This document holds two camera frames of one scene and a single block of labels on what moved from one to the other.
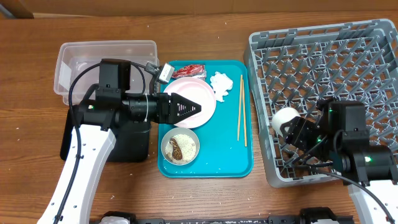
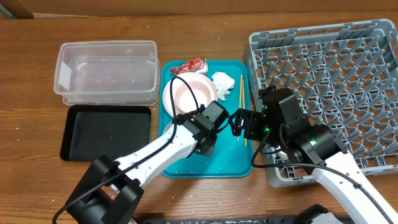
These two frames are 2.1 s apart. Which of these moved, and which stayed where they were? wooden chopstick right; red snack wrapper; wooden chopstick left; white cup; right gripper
Moved: red snack wrapper; right gripper; white cup
Stayed: wooden chopstick left; wooden chopstick right
